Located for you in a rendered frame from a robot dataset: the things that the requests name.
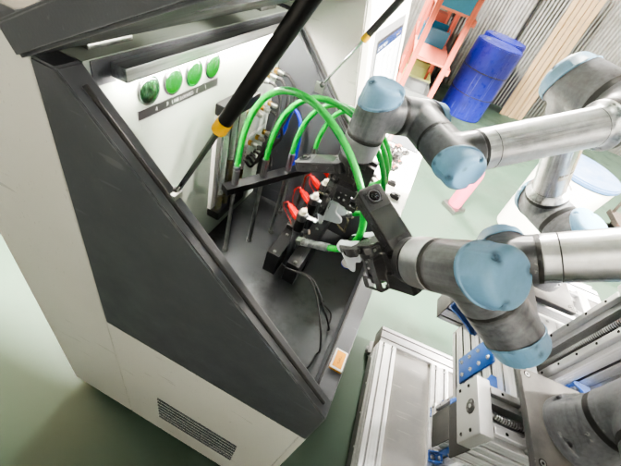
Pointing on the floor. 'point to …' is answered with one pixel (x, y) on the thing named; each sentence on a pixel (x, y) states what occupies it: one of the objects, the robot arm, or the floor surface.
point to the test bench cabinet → (199, 410)
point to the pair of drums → (482, 75)
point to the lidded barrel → (602, 192)
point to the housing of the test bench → (49, 226)
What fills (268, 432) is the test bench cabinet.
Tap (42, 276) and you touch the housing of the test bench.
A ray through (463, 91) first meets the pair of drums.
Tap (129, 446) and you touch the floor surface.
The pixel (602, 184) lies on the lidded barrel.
